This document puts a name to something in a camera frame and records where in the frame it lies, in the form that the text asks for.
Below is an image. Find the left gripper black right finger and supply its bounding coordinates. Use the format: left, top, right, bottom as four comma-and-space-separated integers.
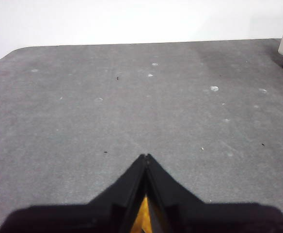
146, 153, 283, 233

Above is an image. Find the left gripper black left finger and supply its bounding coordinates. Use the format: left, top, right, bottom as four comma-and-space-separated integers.
0, 154, 147, 233

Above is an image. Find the yellow squash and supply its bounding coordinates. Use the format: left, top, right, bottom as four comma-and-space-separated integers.
131, 196, 152, 233

